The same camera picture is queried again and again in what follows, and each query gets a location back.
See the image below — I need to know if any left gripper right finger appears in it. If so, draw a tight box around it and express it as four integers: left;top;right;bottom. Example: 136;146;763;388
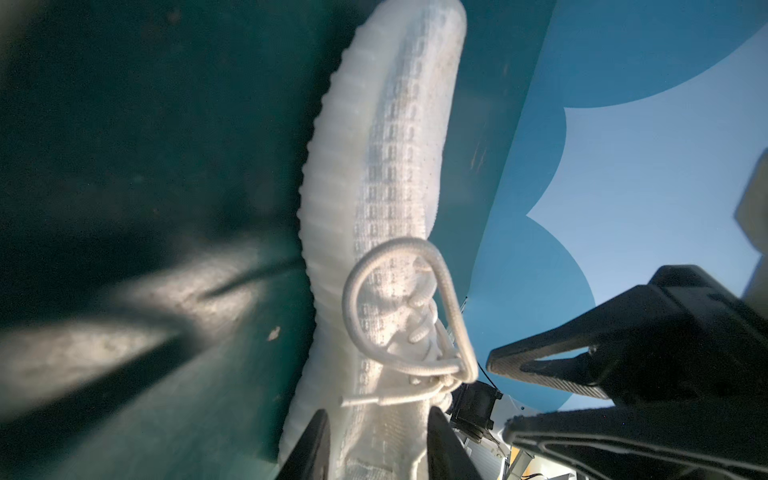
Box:
427;406;481;480

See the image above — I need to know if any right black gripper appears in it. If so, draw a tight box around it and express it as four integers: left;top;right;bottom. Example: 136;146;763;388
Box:
486;265;767;479

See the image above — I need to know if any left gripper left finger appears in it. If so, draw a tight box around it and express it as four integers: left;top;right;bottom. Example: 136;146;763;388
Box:
276;409;331;480

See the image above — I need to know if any white shoelace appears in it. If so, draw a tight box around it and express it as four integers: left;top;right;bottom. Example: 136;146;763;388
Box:
340;237;478;408

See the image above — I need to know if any white knit sneaker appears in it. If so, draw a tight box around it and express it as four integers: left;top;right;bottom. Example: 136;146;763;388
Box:
278;1;467;479

